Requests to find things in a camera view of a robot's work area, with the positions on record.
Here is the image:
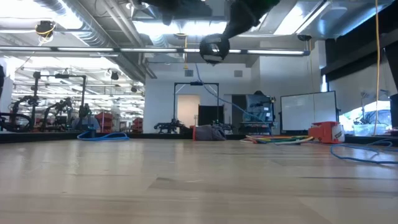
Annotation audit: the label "long thin blue cord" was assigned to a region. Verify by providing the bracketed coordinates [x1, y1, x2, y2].
[195, 62, 398, 166]

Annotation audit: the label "silver ventilation duct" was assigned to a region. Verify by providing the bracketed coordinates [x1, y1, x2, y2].
[32, 0, 158, 82]

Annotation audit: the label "white whiteboard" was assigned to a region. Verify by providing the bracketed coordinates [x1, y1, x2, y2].
[279, 90, 340, 133]

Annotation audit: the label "black aluminium table frame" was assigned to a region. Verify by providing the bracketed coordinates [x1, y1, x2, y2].
[0, 131, 398, 144]

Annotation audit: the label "long ceiling light bar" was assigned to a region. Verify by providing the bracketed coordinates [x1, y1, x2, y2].
[0, 45, 312, 57]

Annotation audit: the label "coiled blue cord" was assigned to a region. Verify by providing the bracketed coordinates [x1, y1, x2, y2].
[76, 130, 130, 142]

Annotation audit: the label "background robot workstation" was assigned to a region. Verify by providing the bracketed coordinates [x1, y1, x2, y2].
[0, 70, 100, 133]

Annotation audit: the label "grey and red pouch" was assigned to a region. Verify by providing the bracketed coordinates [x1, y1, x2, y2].
[192, 124, 227, 142]

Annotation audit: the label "red storage bins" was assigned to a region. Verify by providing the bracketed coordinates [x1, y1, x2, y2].
[132, 117, 144, 133]
[95, 111, 115, 132]

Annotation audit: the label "multicoloured wire bundle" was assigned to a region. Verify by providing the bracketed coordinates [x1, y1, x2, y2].
[239, 134, 315, 146]

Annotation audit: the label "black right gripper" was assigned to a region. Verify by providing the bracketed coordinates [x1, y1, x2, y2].
[222, 0, 280, 40]

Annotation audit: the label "hanging yellow cable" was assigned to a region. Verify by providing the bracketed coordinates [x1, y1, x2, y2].
[374, 0, 382, 136]

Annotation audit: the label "red box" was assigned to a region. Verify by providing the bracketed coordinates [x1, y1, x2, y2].
[307, 121, 345, 144]

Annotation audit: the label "black background gantry frame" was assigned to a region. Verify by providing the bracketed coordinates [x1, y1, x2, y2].
[154, 80, 233, 134]

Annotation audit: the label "yellow ceiling cord reel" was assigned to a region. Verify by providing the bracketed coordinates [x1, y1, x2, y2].
[34, 20, 57, 39]

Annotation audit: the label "dark blue cabinet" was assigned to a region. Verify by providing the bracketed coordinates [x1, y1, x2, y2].
[231, 90, 277, 135]

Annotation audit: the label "clear plastic tub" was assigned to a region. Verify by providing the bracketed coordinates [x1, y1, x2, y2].
[353, 123, 392, 137]

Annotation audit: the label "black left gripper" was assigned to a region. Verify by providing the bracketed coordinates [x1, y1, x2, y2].
[138, 0, 213, 26]

